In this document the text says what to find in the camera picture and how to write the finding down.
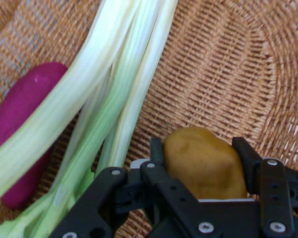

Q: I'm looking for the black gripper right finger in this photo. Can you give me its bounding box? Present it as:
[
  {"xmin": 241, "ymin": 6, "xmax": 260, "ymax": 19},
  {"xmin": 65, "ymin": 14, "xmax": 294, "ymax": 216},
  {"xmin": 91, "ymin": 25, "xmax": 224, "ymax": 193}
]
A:
[{"xmin": 232, "ymin": 136, "xmax": 298, "ymax": 238}]

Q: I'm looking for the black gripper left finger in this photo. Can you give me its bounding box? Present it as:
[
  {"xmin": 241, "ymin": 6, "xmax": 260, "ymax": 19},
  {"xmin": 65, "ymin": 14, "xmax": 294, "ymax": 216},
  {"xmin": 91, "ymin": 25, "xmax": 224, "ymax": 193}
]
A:
[{"xmin": 49, "ymin": 137, "xmax": 223, "ymax": 238}]

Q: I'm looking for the yellow brown potato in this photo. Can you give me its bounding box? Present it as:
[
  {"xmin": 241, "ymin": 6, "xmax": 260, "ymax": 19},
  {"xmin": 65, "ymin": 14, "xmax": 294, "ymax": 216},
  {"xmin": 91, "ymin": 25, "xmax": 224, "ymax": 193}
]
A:
[{"xmin": 163, "ymin": 126, "xmax": 248, "ymax": 200}]

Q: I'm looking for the woven wicker basket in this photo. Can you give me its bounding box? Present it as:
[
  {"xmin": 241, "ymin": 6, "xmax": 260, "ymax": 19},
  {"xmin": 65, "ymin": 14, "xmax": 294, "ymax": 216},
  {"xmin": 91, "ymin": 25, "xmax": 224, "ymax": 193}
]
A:
[{"xmin": 0, "ymin": 0, "xmax": 298, "ymax": 238}]

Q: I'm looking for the pale green celery bunch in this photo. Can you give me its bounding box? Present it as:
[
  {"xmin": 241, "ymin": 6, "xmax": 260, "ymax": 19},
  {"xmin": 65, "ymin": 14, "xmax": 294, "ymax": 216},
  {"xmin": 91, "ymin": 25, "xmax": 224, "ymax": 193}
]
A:
[{"xmin": 0, "ymin": 0, "xmax": 179, "ymax": 238}]

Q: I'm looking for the purple eggplant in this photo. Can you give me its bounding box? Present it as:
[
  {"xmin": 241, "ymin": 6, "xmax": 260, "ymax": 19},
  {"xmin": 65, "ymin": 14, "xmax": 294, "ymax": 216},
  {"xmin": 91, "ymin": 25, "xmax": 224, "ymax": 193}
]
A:
[{"xmin": 0, "ymin": 61, "xmax": 70, "ymax": 210}]

